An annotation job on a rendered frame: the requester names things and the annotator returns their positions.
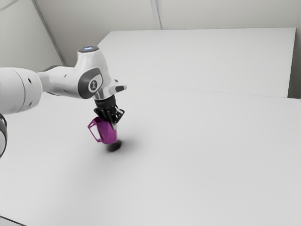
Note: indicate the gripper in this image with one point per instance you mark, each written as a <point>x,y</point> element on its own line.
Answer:
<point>106,105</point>

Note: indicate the purple faceted mug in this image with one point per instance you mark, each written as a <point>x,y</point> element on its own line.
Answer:
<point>106,133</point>

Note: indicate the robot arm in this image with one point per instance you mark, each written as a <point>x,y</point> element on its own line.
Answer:
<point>70,80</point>

